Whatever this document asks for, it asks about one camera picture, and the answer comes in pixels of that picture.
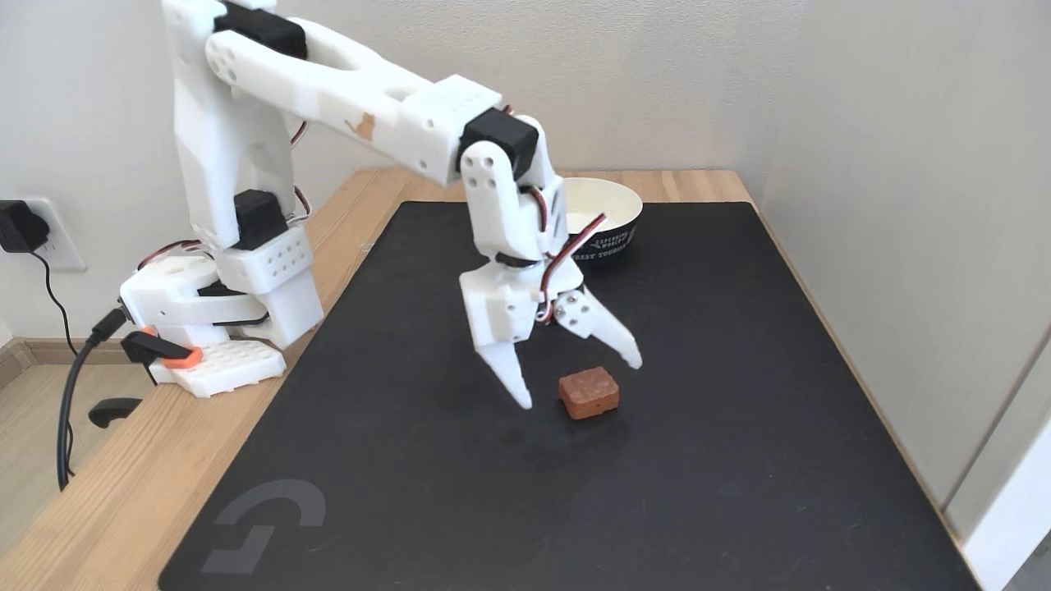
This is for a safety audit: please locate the red brown block toy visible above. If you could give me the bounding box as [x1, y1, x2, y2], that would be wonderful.
[558, 366, 621, 421]

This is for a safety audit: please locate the navy white paper bowl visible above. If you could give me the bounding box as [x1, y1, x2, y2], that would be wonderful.
[561, 177, 644, 266]

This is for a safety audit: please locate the black desk mat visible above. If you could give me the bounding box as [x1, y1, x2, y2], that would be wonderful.
[158, 201, 982, 591]

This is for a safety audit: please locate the black orange table clamp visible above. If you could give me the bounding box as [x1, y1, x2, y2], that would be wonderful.
[89, 327, 204, 429]

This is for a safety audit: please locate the white door edge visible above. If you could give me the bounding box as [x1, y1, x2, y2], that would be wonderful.
[962, 427, 1051, 591]

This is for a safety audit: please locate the black power adapter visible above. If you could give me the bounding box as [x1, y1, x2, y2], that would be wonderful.
[0, 199, 50, 254]

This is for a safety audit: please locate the red white black servo cable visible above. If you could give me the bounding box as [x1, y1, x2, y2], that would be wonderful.
[525, 184, 608, 325]

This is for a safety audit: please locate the white wall outlet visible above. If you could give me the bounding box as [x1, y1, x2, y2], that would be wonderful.
[31, 197, 88, 273]

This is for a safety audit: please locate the thick black cable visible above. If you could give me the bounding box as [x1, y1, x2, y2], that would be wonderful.
[56, 305, 131, 492]

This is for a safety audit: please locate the thin black adapter cable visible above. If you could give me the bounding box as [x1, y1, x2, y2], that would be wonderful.
[31, 249, 80, 355]

